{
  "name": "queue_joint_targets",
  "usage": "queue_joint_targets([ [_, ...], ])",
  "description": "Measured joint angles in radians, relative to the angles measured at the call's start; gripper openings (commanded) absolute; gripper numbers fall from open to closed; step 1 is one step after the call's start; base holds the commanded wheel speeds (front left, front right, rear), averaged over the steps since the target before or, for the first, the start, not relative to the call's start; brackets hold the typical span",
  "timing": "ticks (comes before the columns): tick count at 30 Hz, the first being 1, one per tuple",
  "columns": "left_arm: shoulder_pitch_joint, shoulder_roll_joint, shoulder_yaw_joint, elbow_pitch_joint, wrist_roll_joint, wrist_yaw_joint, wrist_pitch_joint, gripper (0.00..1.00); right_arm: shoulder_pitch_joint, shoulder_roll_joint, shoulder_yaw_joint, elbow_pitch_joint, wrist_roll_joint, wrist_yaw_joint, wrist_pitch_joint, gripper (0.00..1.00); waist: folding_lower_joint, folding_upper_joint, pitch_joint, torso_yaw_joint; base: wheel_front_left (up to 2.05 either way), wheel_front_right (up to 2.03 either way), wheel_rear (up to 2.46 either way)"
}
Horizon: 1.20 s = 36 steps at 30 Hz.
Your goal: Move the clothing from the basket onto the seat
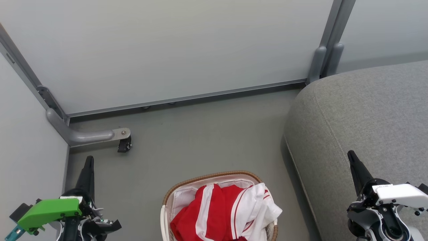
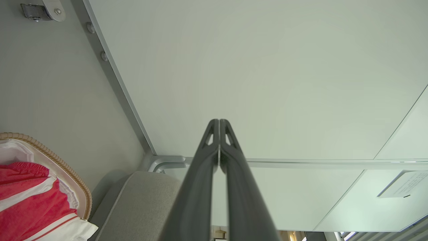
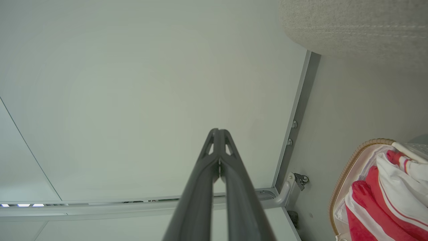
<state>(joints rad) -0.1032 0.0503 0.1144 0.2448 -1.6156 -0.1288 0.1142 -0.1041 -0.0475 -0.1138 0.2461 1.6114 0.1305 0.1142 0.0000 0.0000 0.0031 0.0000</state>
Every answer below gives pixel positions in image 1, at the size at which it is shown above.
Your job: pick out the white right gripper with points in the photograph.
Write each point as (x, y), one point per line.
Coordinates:
(398, 194)

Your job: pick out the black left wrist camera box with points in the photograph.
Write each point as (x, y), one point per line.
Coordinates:
(20, 211)

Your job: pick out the grey partition corner post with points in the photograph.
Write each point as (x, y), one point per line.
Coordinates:
(30, 77)

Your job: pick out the brown wicker laundry basket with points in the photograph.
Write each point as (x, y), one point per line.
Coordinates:
(174, 197)

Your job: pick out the grey fabric sofa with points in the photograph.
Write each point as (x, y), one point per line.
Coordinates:
(361, 117)

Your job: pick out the red and white jersey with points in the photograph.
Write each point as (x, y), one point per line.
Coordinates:
(220, 214)

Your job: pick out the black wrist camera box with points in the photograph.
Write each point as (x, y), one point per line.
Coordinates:
(20, 211)
(424, 188)

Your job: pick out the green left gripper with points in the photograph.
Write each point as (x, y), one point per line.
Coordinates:
(50, 211)

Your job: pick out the grey partition bottom rail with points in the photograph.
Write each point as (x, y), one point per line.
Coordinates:
(187, 98)

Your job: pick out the grey partition foot bar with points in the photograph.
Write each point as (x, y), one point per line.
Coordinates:
(87, 136)

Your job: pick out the black caster wheel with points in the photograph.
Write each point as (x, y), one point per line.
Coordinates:
(124, 145)

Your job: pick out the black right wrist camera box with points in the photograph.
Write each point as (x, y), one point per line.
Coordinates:
(424, 188)

